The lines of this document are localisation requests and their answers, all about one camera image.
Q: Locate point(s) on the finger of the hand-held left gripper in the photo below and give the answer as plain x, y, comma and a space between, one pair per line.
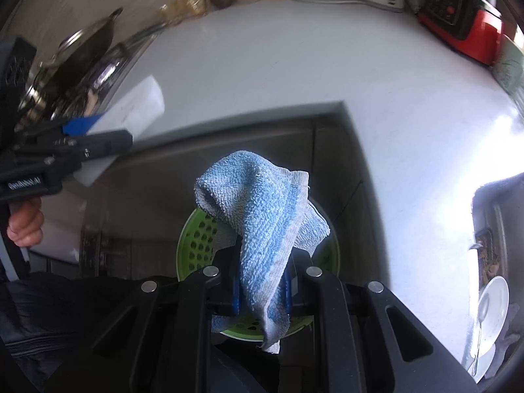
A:
102, 143
80, 127

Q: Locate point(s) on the steel gas stove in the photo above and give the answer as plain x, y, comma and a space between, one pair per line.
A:
118, 61

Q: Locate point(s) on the person's dark clothing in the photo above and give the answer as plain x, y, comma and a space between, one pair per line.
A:
61, 327

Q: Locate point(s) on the white mug with drawing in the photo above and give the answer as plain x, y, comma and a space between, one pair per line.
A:
511, 65

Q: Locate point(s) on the black frying pan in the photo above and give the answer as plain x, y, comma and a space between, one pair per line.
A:
82, 53

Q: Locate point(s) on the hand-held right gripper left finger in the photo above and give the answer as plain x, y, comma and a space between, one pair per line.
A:
235, 294

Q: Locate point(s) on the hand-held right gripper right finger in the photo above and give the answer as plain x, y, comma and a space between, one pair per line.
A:
287, 294

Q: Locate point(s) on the person's left hand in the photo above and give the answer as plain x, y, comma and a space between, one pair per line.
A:
26, 223

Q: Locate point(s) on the blue terry towel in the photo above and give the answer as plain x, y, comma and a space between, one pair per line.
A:
262, 221

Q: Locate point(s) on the green plastic basket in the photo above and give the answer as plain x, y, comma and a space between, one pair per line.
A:
192, 241

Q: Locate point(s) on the grey base cabinet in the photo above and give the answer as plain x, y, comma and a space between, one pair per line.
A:
266, 139

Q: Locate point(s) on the white plate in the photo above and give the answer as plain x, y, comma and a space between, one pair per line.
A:
496, 315

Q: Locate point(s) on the black red blender base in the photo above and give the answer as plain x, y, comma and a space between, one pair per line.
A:
462, 16

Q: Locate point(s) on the white paper box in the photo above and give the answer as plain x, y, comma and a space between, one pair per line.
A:
135, 106

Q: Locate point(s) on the metal spoon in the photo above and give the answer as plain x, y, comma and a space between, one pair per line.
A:
482, 313

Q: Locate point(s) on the steel sink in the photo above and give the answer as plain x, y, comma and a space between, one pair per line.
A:
487, 221

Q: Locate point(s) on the amber glass cup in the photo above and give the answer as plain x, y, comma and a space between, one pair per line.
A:
195, 3
172, 13

